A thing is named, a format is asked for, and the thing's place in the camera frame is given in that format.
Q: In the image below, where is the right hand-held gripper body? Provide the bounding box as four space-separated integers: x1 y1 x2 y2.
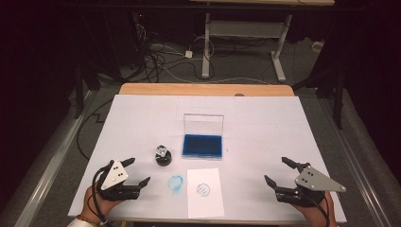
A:
275 162 347 208

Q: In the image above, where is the black metal stand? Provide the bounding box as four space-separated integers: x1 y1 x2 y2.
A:
292 62 346 131

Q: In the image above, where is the large white table mat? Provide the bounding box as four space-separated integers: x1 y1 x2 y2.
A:
67 94 348 224

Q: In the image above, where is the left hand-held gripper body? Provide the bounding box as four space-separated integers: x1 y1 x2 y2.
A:
95 159 142 201

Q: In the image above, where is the person's left hand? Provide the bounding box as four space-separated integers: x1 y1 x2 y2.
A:
83 183 127 223

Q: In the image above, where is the blue ink pad clear case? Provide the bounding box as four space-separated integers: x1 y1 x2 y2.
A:
182 113 225 160

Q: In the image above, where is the person's right hand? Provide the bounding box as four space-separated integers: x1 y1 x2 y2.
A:
292 190 337 227

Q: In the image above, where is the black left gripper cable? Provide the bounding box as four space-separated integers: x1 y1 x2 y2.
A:
91 164 110 227

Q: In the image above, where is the thin black floor cable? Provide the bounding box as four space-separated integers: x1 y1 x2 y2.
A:
76 98 114 160

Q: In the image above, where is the white floor cable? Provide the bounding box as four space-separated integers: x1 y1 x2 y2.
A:
148 36 272 86

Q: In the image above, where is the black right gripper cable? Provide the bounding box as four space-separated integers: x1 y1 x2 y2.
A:
302 188 334 227

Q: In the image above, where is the round stamp with clear handle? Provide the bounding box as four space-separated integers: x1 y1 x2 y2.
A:
155 145 172 160

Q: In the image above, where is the black round stamp cap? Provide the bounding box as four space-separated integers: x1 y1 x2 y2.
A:
154 152 173 167

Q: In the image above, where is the white-legged desk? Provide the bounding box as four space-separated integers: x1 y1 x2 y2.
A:
189 0 336 83

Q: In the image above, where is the small white paper sheet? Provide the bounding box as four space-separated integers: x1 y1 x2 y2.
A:
186 167 226 219

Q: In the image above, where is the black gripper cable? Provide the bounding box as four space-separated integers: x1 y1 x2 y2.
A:
91 164 110 227
302 188 334 227

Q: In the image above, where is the grey metal floor rail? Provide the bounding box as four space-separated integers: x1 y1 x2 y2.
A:
315 94 393 227
12 89 96 227

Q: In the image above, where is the beaded wrist bracelet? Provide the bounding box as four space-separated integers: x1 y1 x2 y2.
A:
76 214 100 226

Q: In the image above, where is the black floor cable bundle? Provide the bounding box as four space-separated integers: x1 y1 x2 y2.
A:
131 18 216 83

